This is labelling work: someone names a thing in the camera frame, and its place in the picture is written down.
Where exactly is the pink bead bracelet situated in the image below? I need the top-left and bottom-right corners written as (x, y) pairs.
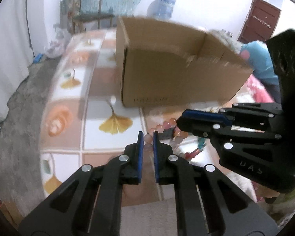
top-left (143, 118), bottom-right (188, 153)

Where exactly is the green floral cloth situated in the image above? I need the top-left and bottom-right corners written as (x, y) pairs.
top-left (270, 189), bottom-right (295, 227)

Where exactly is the blue plush pillow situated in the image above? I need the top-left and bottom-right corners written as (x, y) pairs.
top-left (240, 41), bottom-right (281, 85)

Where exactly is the pink floral blanket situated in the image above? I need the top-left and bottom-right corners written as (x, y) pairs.
top-left (221, 74), bottom-right (282, 113)

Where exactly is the white curtain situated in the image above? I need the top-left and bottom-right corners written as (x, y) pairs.
top-left (0, 0), bottom-right (43, 195)

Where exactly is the grey green pillow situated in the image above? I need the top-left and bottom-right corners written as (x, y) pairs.
top-left (209, 28), bottom-right (241, 52)

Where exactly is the multicolour bead bracelet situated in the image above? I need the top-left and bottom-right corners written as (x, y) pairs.
top-left (183, 138), bottom-right (209, 160)

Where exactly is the brown cardboard box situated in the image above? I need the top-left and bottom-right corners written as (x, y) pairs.
top-left (115, 16), bottom-right (254, 109)

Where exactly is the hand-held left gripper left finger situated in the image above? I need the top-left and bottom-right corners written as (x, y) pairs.
top-left (19, 131), bottom-right (144, 236)

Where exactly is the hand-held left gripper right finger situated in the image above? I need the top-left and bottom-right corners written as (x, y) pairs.
top-left (153, 131), bottom-right (278, 236)

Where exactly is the wooden chair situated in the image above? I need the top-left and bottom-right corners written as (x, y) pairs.
top-left (69, 0), bottom-right (115, 33)

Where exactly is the brown door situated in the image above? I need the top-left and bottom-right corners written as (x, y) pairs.
top-left (237, 0), bottom-right (282, 43)

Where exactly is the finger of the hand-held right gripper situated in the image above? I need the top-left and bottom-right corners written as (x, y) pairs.
top-left (183, 103), bottom-right (284, 133)
top-left (176, 117), bottom-right (283, 192)

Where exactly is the printed leaf tablecloth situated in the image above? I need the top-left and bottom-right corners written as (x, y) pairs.
top-left (38, 28), bottom-right (261, 207)

